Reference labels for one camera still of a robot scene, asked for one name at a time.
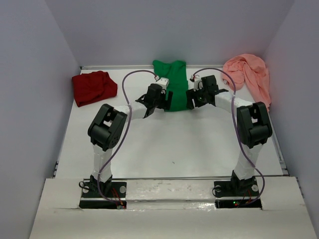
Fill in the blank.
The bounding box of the green t shirt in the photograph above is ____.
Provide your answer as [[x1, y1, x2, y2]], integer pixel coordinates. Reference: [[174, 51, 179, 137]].
[[153, 60, 188, 112]]

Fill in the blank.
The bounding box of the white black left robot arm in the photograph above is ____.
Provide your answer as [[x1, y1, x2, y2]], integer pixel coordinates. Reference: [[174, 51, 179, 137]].
[[86, 78, 173, 198]]

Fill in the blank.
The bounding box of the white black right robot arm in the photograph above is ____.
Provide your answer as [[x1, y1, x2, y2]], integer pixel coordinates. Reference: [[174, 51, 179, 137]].
[[186, 75, 273, 198]]

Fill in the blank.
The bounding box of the salmon pink t shirt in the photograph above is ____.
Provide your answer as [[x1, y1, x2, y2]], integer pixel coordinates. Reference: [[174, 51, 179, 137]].
[[222, 54, 271, 108]]

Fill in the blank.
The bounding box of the dark red t shirt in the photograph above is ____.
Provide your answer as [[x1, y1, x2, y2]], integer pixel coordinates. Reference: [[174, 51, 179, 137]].
[[71, 71, 118, 107]]

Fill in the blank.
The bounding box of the white front cover board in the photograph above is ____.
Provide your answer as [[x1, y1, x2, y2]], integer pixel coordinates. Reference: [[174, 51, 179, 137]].
[[30, 177, 316, 239]]

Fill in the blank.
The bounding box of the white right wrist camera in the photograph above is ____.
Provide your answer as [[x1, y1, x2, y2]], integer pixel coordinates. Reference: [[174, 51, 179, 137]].
[[190, 75, 203, 92]]

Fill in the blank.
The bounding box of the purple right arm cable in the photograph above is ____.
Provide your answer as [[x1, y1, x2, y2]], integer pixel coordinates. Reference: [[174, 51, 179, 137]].
[[190, 67, 265, 206]]

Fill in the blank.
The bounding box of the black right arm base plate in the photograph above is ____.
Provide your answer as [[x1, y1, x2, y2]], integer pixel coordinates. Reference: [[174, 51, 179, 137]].
[[212, 181, 262, 209]]

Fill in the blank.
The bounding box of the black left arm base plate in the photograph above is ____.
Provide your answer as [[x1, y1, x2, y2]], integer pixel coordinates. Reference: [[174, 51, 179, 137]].
[[79, 180, 127, 210]]

